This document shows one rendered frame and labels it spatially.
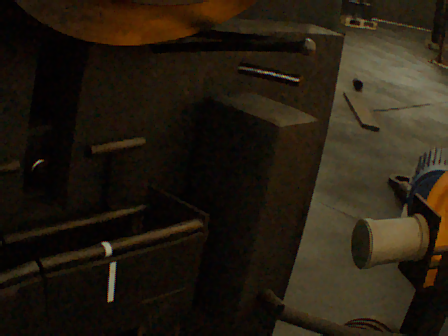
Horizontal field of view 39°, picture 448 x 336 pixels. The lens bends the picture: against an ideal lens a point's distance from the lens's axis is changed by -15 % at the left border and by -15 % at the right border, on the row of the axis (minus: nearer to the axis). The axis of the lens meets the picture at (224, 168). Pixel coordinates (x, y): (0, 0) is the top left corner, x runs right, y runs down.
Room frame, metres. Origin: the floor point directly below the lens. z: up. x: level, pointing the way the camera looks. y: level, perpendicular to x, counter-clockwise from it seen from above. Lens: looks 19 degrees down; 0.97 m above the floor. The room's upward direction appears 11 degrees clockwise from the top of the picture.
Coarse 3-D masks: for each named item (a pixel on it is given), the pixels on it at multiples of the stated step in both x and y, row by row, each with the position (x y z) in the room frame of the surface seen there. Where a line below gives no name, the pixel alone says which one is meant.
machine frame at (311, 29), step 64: (0, 64) 0.50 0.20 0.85; (64, 64) 0.61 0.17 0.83; (128, 64) 0.63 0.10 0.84; (192, 64) 0.70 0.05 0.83; (256, 64) 0.79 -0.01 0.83; (320, 64) 0.90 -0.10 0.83; (0, 128) 0.51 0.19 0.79; (64, 128) 0.60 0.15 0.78; (128, 128) 0.64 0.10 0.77; (192, 128) 0.72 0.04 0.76; (320, 128) 0.93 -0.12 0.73; (0, 192) 0.51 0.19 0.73; (64, 192) 0.59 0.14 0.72; (128, 192) 0.65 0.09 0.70; (0, 256) 0.51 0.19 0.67; (192, 320) 0.77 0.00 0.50; (256, 320) 0.89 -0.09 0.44
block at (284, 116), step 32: (224, 96) 0.72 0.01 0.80; (256, 96) 0.75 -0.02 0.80; (224, 128) 0.69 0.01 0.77; (256, 128) 0.67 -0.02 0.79; (288, 128) 0.67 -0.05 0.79; (224, 160) 0.69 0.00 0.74; (256, 160) 0.67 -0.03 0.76; (288, 160) 0.68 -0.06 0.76; (192, 192) 0.71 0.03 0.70; (224, 192) 0.69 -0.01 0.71; (256, 192) 0.66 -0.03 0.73; (288, 192) 0.69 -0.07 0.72; (224, 224) 0.68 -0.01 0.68; (256, 224) 0.66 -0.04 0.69; (288, 224) 0.70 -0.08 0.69; (224, 256) 0.68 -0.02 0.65; (256, 256) 0.66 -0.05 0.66; (224, 288) 0.67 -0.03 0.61; (256, 288) 0.67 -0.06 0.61; (224, 320) 0.67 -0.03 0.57
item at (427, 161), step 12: (420, 156) 2.69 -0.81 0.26; (432, 156) 2.60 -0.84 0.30; (444, 156) 2.57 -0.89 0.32; (420, 168) 2.54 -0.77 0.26; (432, 168) 2.37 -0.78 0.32; (444, 168) 2.35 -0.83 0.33; (420, 180) 2.35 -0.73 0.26; (432, 180) 2.32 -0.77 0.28; (408, 192) 2.54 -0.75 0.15; (420, 192) 2.33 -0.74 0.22; (408, 204) 2.36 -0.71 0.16
